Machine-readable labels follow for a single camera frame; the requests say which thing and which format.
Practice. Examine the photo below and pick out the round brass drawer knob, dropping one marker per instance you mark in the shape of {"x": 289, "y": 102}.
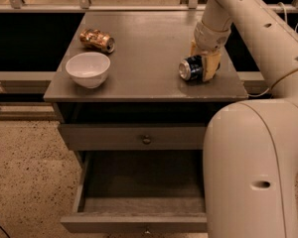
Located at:
{"x": 146, "y": 140}

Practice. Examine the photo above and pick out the metal railing frame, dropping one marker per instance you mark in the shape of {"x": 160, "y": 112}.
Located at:
{"x": 26, "y": 80}

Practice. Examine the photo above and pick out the crushed orange soda can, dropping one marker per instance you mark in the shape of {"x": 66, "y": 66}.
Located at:
{"x": 96, "y": 39}

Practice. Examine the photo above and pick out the grey wooden drawer cabinet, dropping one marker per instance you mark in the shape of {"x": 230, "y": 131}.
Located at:
{"x": 143, "y": 85}

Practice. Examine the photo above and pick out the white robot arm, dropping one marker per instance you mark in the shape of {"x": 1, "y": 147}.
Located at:
{"x": 251, "y": 147}

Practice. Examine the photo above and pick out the white ceramic bowl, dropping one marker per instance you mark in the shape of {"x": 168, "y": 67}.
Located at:
{"x": 89, "y": 70}

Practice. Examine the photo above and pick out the open grey middle drawer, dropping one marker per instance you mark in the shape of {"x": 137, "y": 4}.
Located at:
{"x": 139, "y": 192}

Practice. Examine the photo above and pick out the closed grey top drawer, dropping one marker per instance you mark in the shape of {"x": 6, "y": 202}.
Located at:
{"x": 121, "y": 137}

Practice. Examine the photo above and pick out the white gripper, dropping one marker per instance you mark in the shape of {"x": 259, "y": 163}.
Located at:
{"x": 209, "y": 38}

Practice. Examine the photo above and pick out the blue pepsi can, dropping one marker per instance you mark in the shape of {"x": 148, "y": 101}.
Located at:
{"x": 191, "y": 68}

